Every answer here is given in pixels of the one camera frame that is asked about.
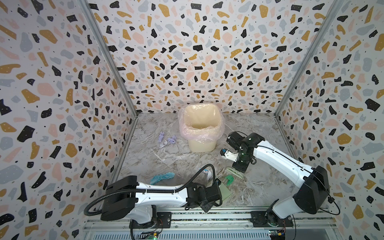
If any green plastic dustpan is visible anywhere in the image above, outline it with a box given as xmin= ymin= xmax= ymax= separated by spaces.
xmin=219 ymin=183 xmax=233 ymax=202

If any green hand brush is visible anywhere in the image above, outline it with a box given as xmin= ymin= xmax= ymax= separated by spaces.
xmin=226 ymin=168 xmax=244 ymax=180

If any cream trash bin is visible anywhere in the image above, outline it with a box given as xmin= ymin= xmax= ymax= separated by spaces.
xmin=182 ymin=103 xmax=223 ymax=153

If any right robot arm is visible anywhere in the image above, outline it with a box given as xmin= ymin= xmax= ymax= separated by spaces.
xmin=220 ymin=132 xmax=330 ymax=227

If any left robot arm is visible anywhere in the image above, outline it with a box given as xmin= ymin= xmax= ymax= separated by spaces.
xmin=101 ymin=176 xmax=223 ymax=225

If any teal paper scrap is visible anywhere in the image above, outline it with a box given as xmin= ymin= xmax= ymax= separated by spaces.
xmin=150 ymin=172 xmax=176 ymax=185

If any purple white paper scrap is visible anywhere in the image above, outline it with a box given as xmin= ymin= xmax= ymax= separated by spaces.
xmin=158 ymin=132 xmax=168 ymax=149

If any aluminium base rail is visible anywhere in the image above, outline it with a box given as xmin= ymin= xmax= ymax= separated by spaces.
xmin=84 ymin=207 xmax=343 ymax=240

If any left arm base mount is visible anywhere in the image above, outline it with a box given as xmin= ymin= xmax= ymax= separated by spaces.
xmin=130 ymin=212 xmax=172 ymax=230

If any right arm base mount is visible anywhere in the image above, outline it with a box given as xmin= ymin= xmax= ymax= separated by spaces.
xmin=250 ymin=211 xmax=294 ymax=228

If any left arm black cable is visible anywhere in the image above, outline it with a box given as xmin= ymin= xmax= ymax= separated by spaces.
xmin=83 ymin=163 xmax=217 ymax=217

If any right aluminium corner post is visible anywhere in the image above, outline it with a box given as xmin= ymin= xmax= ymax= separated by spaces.
xmin=274 ymin=0 xmax=343 ymax=120

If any aluminium corner post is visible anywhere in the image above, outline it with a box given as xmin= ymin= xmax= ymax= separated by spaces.
xmin=78 ymin=0 xmax=138 ymax=119
xmin=274 ymin=0 xmax=343 ymax=120

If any left aluminium corner post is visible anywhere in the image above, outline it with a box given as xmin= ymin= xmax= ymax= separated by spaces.
xmin=78 ymin=0 xmax=138 ymax=119

